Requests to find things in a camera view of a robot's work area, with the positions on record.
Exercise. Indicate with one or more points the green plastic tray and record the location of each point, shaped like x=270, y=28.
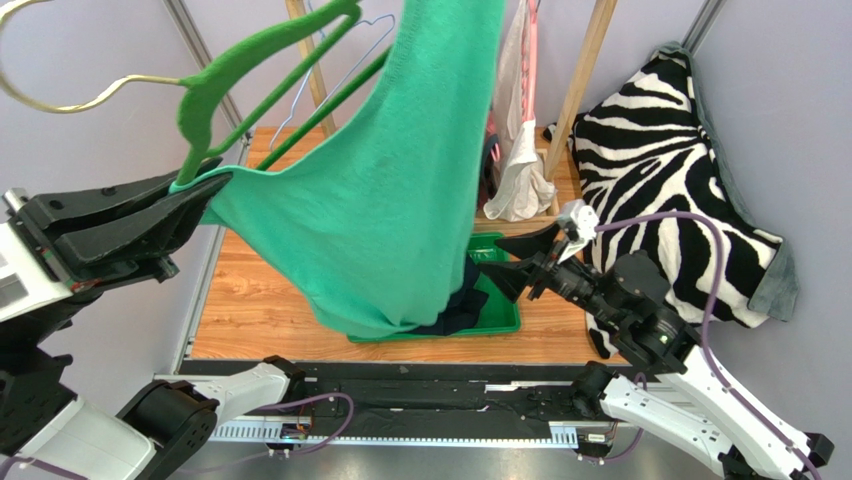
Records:
x=499, y=316

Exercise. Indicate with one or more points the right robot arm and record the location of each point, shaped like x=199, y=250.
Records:
x=727, y=429

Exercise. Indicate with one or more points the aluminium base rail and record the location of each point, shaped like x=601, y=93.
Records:
x=405, y=420

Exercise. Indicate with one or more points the pink plastic hanger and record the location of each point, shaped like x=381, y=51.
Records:
x=529, y=59

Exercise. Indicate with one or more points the green velvet hanger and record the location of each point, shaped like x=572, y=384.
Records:
x=205, y=91

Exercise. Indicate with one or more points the wooden clothes rack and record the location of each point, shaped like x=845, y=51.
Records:
x=558, y=161

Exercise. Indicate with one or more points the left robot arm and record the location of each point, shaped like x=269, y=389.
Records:
x=47, y=424

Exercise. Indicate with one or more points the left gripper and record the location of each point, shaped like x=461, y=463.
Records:
x=161, y=227

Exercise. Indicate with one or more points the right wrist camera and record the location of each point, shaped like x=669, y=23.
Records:
x=578, y=221

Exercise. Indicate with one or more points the navy maroon tank top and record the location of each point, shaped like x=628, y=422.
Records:
x=463, y=309

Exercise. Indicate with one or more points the maroon printed tank top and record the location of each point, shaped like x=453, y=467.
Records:
x=488, y=184

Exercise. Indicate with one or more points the zebra print blanket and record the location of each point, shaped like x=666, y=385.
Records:
x=648, y=155

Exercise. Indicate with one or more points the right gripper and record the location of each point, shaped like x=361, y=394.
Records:
x=539, y=267

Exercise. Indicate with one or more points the white tank top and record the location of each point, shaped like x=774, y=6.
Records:
x=523, y=191

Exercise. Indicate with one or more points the green tank top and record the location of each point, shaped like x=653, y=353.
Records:
x=372, y=225

